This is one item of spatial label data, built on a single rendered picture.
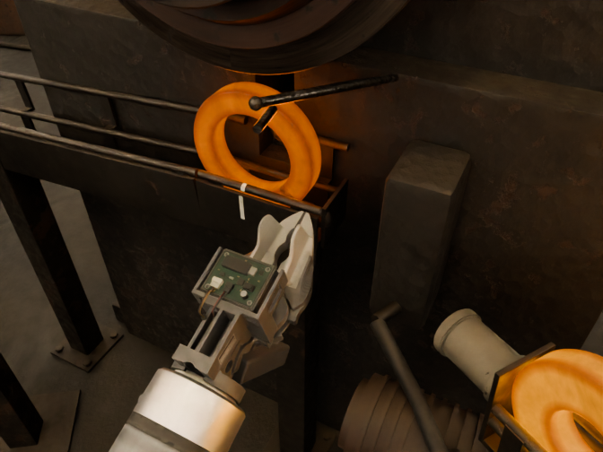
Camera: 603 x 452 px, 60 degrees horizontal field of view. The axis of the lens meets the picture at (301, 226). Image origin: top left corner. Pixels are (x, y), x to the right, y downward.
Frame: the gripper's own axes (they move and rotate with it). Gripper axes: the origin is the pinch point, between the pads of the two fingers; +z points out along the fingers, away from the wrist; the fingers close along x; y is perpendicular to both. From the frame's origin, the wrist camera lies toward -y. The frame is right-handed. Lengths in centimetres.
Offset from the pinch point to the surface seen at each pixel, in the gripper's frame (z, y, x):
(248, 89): 13.4, 4.6, 13.1
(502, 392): -8.0, -4.3, -24.6
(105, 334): -9, -76, 66
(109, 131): 11.6, -11.1, 43.0
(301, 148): 10.8, -0.7, 5.3
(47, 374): -24, -72, 71
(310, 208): 6.4, -6.6, 2.7
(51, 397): -28, -69, 64
